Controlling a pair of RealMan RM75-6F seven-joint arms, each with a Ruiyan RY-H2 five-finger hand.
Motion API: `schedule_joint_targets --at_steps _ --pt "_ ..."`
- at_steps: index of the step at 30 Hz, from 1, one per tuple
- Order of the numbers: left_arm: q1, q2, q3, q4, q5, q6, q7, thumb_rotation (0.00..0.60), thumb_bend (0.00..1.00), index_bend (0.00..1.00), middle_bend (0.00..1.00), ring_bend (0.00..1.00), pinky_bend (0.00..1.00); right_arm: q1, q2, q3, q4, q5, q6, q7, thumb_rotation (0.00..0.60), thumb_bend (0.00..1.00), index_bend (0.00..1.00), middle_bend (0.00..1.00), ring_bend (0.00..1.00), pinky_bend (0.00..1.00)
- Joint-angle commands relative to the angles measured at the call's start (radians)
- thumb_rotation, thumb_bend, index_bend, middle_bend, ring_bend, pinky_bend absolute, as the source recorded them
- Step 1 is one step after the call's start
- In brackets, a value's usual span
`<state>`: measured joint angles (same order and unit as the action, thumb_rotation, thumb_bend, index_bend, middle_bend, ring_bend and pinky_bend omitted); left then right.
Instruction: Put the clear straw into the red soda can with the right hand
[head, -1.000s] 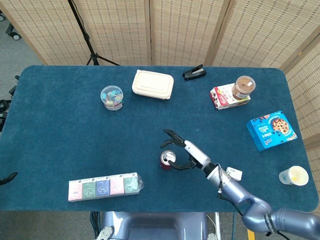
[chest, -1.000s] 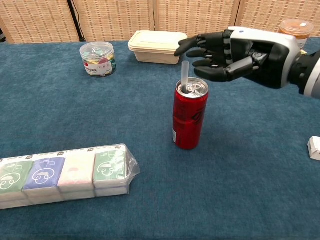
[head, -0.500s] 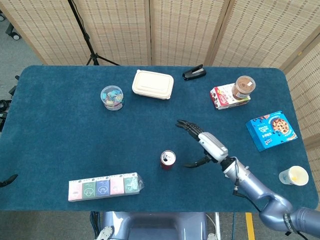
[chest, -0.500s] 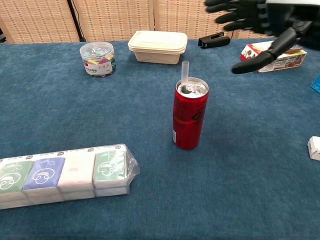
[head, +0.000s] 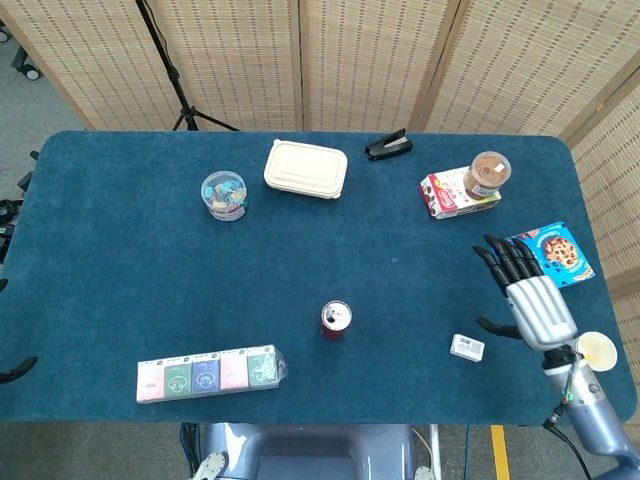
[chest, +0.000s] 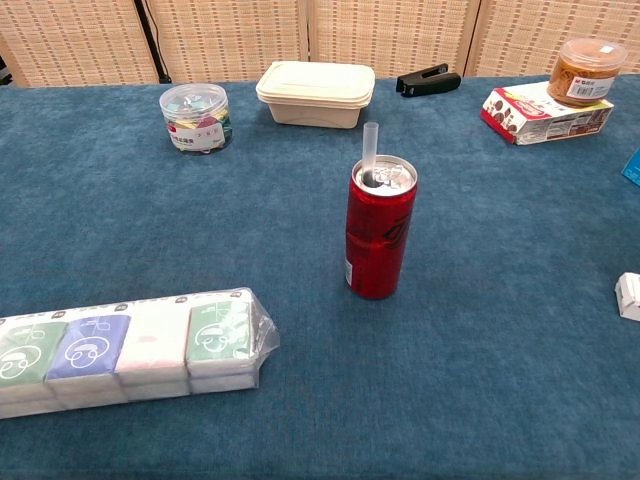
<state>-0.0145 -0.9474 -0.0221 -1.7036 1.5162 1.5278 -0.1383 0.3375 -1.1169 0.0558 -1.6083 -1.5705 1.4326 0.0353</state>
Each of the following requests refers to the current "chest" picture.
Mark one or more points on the beige lidded lunch box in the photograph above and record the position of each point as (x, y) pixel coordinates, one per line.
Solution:
(315, 95)

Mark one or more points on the red soda can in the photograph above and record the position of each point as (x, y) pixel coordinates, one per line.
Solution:
(380, 235)

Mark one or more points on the bamboo folding screen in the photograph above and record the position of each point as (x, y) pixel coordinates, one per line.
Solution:
(225, 40)

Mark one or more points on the clear jar of colourful clips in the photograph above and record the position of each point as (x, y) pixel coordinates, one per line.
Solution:
(195, 120)

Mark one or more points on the clear jar of rubber bands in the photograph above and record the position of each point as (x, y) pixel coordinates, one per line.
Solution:
(580, 75)

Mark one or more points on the blue table cloth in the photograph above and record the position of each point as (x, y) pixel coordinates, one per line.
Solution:
(150, 225)

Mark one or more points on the wrapped tissue multipack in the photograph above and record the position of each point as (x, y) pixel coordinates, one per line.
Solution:
(150, 345)

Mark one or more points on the blue cookie box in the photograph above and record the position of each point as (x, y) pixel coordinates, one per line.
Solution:
(634, 170)

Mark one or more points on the small white box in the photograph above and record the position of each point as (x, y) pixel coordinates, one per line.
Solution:
(631, 300)

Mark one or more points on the clear plastic straw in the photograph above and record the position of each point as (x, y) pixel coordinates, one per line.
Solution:
(370, 145)

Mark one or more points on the red white cookie box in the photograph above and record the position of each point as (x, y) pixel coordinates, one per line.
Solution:
(520, 115)

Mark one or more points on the black tripod stand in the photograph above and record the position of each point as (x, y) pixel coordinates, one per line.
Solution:
(150, 35)

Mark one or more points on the black stapler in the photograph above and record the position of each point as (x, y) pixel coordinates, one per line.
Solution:
(430, 84)

